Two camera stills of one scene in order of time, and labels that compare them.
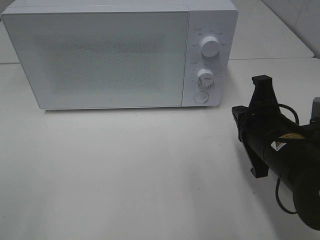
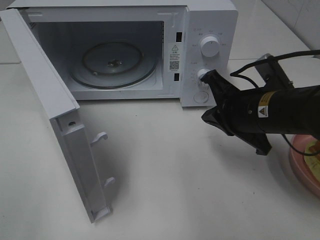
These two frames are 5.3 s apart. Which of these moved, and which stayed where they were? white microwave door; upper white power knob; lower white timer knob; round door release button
Moved: white microwave door
Stayed: round door release button; upper white power knob; lower white timer knob
